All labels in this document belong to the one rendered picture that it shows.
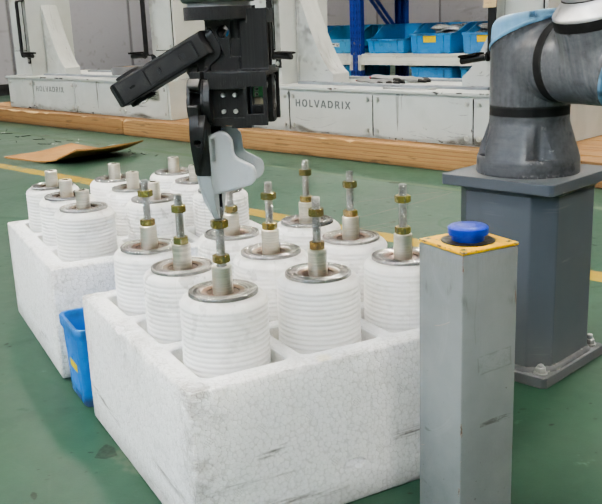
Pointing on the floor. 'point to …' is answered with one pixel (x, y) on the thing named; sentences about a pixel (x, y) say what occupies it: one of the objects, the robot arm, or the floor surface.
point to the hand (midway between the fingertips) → (211, 204)
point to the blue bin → (77, 353)
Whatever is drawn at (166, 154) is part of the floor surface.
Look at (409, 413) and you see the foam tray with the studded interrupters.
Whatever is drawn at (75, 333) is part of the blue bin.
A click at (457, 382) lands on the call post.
